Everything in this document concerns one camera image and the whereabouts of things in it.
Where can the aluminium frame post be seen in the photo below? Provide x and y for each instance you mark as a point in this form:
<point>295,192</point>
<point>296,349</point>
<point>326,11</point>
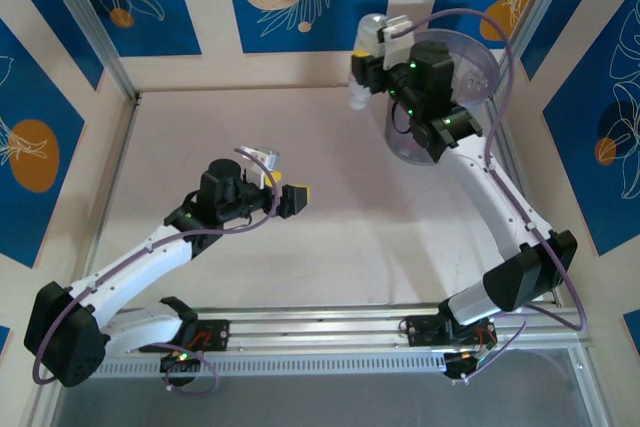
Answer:
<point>95,22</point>
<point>530,12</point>

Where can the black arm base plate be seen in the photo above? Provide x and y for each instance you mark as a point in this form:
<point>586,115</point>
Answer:
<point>220,334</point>
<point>420,332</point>

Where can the aluminium frame beam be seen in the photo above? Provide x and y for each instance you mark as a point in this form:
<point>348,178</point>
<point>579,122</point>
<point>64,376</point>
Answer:
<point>310,327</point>

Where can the small electronics board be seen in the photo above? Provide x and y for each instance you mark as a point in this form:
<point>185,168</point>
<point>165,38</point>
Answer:
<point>182,358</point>
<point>465,362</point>

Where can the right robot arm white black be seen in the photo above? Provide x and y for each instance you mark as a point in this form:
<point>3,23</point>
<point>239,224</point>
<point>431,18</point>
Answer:
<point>530,272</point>

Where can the translucent purple plastic bin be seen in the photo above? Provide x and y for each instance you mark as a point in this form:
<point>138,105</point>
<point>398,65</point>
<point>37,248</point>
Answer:
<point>475,59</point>

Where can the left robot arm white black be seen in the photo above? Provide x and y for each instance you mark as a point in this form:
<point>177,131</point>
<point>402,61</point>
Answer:
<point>65,337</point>

